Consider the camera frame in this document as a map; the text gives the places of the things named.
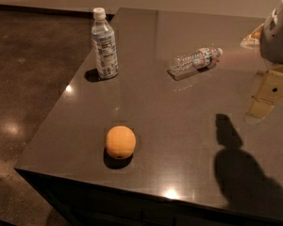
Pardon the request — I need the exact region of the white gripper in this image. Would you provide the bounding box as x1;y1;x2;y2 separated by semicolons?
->
241;0;283;124

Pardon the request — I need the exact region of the orange fruit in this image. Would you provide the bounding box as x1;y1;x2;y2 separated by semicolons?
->
106;126;136;159

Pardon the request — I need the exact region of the empty clear bottle lying down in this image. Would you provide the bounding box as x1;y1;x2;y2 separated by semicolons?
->
167;47;223;81

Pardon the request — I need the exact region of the upright labelled water bottle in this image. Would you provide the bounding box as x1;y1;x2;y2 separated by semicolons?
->
92;8;118;79

